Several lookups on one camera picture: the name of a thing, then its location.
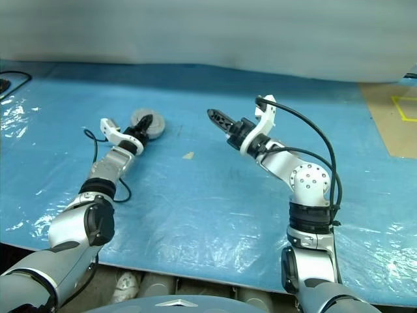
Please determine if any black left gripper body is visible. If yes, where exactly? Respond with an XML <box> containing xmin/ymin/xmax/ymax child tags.
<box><xmin>122</xmin><ymin>125</ymin><xmax>148</xmax><ymax>144</ymax></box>

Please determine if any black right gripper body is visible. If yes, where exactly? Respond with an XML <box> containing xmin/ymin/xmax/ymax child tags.
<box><xmin>225</xmin><ymin>117</ymin><xmax>258</xmax><ymax>151</ymax></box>

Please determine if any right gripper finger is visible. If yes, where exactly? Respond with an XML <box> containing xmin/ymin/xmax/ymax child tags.
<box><xmin>213</xmin><ymin>121</ymin><xmax>233</xmax><ymax>138</ymax></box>
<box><xmin>207</xmin><ymin>108</ymin><xmax>236</xmax><ymax>133</ymax></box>

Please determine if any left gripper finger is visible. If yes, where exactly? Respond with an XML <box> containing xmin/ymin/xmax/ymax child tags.
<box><xmin>139</xmin><ymin>113</ymin><xmax>154</xmax><ymax>132</ymax></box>

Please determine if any silver motor end cover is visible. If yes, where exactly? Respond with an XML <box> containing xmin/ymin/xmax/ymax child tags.
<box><xmin>130</xmin><ymin>108</ymin><xmax>158</xmax><ymax>130</ymax></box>

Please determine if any blue plastic-covered table mat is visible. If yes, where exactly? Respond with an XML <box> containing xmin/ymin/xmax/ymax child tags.
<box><xmin>0</xmin><ymin>60</ymin><xmax>417</xmax><ymax>296</ymax></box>

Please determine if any white foam backdrop sheet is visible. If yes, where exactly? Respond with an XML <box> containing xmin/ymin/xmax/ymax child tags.
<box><xmin>0</xmin><ymin>0</ymin><xmax>417</xmax><ymax>82</ymax></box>

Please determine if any brown cardboard sheet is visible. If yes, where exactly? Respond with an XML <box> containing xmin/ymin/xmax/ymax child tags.
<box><xmin>358</xmin><ymin>81</ymin><xmax>417</xmax><ymax>158</ymax></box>

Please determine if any grey rounded shape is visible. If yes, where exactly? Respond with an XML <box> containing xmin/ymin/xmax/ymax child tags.
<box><xmin>139</xmin><ymin>273</ymin><xmax>177</xmax><ymax>298</ymax></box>

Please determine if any white rounded shape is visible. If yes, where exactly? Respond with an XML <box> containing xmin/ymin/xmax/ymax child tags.
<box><xmin>112</xmin><ymin>272</ymin><xmax>139</xmax><ymax>303</ymax></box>

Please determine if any grey robot torso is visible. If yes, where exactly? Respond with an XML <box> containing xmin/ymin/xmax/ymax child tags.
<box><xmin>91</xmin><ymin>295</ymin><xmax>271</xmax><ymax>313</ymax></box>

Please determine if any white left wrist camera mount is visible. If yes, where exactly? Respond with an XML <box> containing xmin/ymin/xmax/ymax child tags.
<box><xmin>100</xmin><ymin>117</ymin><xmax>145</xmax><ymax>156</ymax></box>

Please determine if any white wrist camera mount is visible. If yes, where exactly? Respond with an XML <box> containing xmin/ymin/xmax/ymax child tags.
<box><xmin>100</xmin><ymin>117</ymin><xmax>145</xmax><ymax>156</ymax></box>
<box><xmin>240</xmin><ymin>94</ymin><xmax>278</xmax><ymax>158</ymax></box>

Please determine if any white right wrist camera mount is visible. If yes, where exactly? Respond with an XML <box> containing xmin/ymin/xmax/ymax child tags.
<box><xmin>240</xmin><ymin>94</ymin><xmax>278</xmax><ymax>158</ymax></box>

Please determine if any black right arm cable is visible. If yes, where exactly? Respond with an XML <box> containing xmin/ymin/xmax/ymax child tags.
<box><xmin>256</xmin><ymin>96</ymin><xmax>343</xmax><ymax>229</ymax></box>

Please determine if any thin black cable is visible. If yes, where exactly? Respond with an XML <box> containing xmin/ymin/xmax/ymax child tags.
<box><xmin>0</xmin><ymin>71</ymin><xmax>33</xmax><ymax>99</ymax></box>

